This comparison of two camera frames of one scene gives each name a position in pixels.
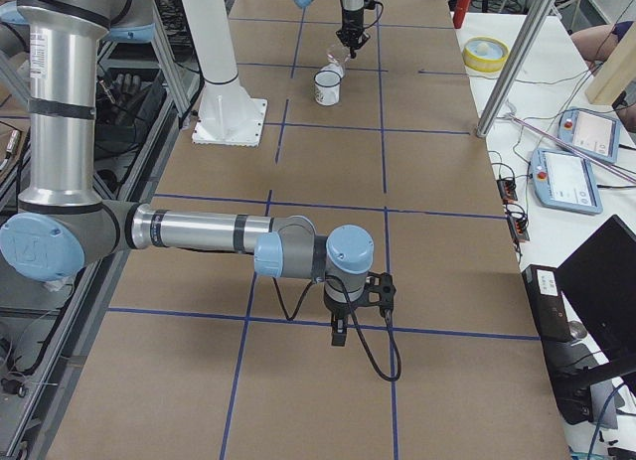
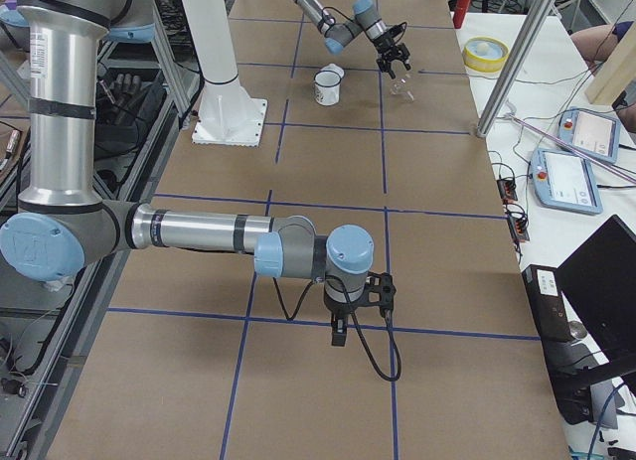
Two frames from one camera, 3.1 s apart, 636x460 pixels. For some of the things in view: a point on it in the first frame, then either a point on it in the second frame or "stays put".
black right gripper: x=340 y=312 stays put
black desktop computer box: x=544 y=291 stays put
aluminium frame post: x=541 y=14 stays put
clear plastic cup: x=338 y=54 → x=398 y=87
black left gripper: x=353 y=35 → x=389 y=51
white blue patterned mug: x=327 y=87 stays put
